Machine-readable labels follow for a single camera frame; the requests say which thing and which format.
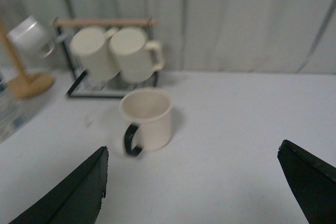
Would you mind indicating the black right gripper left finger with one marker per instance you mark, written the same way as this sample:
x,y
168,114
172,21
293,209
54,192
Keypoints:
x,y
77,198

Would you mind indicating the black wire mug rack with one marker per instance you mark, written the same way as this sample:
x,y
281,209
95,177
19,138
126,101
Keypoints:
x,y
84,85

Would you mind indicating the cream mug with black handle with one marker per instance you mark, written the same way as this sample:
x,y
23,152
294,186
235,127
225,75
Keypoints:
x,y
149,114

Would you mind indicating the blue white milk carton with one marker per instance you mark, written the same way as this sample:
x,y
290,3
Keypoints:
x,y
13,117

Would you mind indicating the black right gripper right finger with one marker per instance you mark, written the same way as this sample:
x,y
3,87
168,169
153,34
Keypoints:
x,y
311,180

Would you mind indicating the white hanging mug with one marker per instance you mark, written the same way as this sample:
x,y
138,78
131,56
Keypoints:
x,y
32,38

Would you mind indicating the cream ribbed mug left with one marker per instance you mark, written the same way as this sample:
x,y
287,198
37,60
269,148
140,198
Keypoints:
x,y
91,46

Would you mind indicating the cream ribbed mug right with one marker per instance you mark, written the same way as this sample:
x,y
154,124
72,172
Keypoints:
x,y
137,56

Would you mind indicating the cream ribbed mug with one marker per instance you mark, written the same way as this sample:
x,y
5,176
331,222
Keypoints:
x,y
91,46
137,56

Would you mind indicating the wooden mug tree stand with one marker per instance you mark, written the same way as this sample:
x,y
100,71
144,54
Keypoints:
x,y
24,85

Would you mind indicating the grey curtain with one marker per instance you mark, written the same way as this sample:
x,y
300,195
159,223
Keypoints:
x,y
287,36

